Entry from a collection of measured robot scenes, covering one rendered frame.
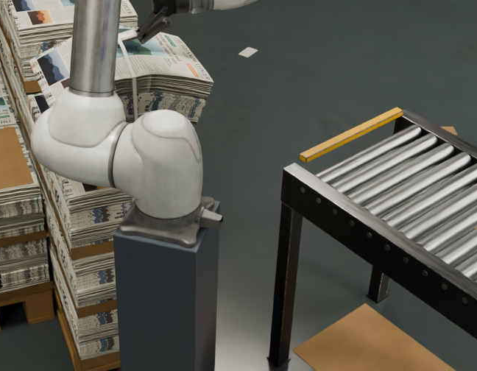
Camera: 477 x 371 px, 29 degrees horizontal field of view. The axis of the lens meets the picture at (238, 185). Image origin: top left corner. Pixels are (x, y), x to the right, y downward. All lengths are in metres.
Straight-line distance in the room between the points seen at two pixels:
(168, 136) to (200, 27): 3.25
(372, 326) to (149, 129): 1.61
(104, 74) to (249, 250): 1.70
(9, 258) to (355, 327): 1.23
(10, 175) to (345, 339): 1.28
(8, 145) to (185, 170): 1.26
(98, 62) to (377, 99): 2.76
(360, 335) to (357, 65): 1.97
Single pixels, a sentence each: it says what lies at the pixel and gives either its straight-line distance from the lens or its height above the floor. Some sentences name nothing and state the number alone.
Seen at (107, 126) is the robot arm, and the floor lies 1.24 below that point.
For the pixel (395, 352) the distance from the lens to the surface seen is 3.31.
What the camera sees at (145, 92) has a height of 1.14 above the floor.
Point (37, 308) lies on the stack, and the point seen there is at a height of 0.07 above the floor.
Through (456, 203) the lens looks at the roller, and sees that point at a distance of 2.67.
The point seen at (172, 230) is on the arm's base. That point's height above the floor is 1.02.
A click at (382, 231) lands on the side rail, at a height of 0.80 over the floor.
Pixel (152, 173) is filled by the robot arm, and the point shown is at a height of 1.18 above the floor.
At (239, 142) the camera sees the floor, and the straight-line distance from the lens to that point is 4.24.
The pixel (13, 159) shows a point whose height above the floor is 0.60.
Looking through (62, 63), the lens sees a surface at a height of 1.16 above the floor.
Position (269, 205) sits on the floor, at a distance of 3.86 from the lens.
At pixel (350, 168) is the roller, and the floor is 0.79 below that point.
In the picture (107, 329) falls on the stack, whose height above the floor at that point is 0.30.
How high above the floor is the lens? 2.36
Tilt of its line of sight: 37 degrees down
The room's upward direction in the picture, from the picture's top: 3 degrees clockwise
